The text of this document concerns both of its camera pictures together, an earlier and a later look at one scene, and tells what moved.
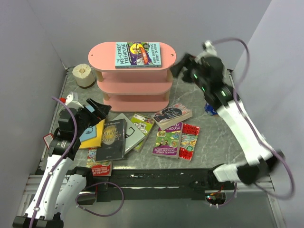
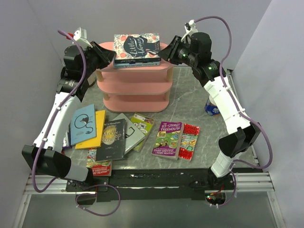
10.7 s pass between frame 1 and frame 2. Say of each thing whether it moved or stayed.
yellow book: stayed
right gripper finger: moved
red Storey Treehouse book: stayed
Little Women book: moved
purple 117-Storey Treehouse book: stayed
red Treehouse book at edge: stayed
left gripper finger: moved
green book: stayed
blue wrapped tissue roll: stayed
